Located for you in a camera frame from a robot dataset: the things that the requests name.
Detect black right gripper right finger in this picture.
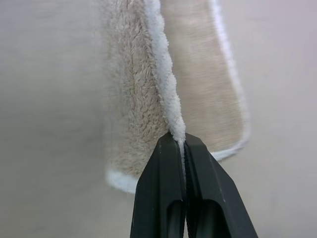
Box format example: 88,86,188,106
183,132,260,238

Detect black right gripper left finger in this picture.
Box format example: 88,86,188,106
130,135,187,238

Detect beige towel with white trim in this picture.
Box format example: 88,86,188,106
104,0,251,194

